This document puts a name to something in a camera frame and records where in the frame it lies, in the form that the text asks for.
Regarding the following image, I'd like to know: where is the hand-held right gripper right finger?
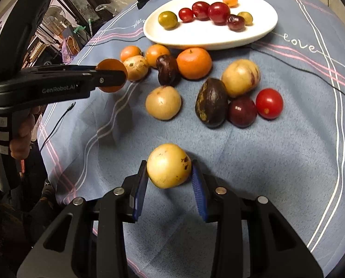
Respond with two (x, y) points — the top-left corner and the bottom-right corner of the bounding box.
(191, 159), (325, 278)

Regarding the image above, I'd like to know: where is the thin black cable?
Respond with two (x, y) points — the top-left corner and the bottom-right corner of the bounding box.
(40, 103), (76, 152)

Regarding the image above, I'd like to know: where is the dark purple tomato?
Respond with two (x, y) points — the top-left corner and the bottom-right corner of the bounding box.
(226, 14), (246, 31)

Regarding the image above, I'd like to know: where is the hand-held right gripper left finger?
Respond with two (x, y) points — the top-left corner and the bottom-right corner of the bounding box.
(16, 160), (149, 278)

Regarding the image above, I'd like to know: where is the white plate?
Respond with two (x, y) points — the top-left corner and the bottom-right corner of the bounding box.
(143, 0), (279, 50)

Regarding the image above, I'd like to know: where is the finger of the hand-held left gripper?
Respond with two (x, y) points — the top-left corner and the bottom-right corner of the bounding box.
(80, 69), (128, 93)
(23, 64), (103, 74)

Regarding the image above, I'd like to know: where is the standing fan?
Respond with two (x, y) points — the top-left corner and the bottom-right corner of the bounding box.
(46, 5), (66, 25)

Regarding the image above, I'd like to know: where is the dark brown avocado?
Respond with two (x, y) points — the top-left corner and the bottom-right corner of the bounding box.
(195, 78), (229, 128)

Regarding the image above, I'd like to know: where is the yellow striped pepino melon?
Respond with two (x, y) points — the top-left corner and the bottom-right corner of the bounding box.
(221, 59), (261, 98)
(123, 55), (150, 82)

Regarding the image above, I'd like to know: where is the person's left forearm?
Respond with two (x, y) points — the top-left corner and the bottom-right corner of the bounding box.
(0, 193), (55, 278)

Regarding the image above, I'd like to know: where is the dark red plum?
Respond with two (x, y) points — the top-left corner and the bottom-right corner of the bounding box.
(228, 95), (258, 128)

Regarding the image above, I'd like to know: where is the basket with pink cloth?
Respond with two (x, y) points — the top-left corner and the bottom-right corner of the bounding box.
(61, 35), (84, 64)

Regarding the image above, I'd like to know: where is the large red tomato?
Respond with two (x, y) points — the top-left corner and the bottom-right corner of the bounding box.
(208, 2), (231, 25)

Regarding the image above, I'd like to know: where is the blue checked tablecloth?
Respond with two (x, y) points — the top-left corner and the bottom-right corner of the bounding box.
(38, 0), (345, 278)

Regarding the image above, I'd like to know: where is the dark purple passionfruit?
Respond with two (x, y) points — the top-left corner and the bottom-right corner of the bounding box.
(156, 54), (179, 87)

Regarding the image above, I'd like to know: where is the small yellow tomato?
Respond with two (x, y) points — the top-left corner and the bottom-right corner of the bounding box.
(237, 12), (253, 25)

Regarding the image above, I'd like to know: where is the plain yellow pepino melon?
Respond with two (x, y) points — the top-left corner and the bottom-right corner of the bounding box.
(145, 85), (182, 121)
(146, 143), (193, 189)

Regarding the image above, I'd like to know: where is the person's left hand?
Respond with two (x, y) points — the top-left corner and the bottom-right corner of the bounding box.
(9, 106), (47, 160)

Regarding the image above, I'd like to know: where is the yellow green tomato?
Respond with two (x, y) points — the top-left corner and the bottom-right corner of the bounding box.
(158, 11), (178, 30)

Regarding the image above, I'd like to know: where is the orange mandarin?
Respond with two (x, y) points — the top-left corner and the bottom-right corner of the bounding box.
(145, 44), (171, 68)
(95, 59), (128, 94)
(177, 47), (213, 80)
(120, 45), (142, 63)

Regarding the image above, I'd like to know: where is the clear plastic bag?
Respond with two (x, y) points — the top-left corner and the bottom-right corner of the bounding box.
(95, 2), (118, 14)

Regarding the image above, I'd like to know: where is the red cherry tomato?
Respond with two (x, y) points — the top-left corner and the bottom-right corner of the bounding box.
(255, 88), (284, 120)
(178, 7), (194, 23)
(192, 1), (211, 21)

